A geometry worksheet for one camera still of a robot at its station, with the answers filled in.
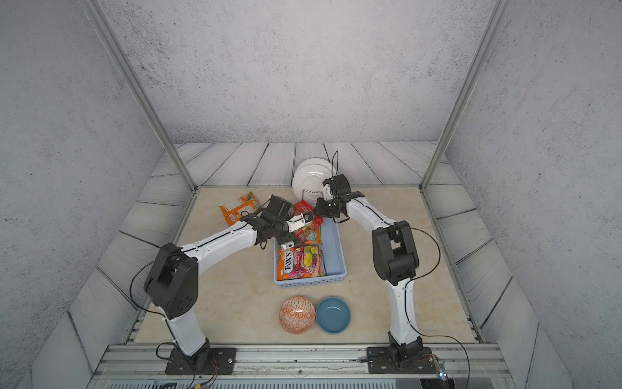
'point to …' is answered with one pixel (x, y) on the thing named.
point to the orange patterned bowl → (297, 315)
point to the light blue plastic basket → (334, 260)
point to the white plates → (308, 177)
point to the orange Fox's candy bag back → (233, 209)
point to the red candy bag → (304, 207)
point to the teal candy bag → (308, 235)
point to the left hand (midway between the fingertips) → (295, 225)
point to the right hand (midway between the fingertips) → (315, 209)
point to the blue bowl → (333, 315)
